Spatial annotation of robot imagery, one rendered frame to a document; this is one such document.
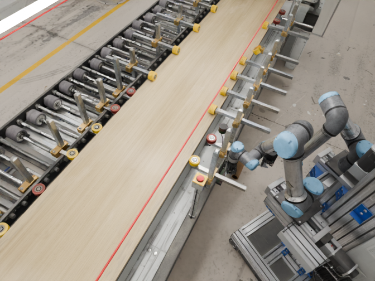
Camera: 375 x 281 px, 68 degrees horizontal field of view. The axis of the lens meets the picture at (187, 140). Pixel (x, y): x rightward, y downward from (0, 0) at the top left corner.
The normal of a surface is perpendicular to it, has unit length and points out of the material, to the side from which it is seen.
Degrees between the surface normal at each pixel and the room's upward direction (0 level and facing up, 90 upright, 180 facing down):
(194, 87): 0
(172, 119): 0
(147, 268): 0
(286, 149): 83
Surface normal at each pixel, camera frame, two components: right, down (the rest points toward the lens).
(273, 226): 0.07, -0.60
